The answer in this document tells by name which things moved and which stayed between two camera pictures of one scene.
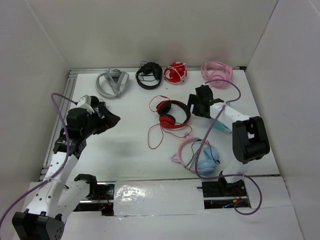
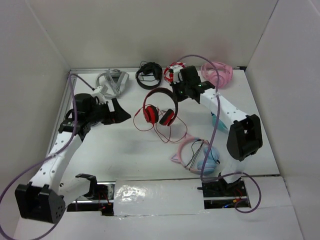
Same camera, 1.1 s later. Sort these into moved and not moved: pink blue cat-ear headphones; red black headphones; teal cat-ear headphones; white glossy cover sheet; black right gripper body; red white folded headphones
Moved: black right gripper body; red black headphones
Not moved: pink blue cat-ear headphones; red white folded headphones; teal cat-ear headphones; white glossy cover sheet
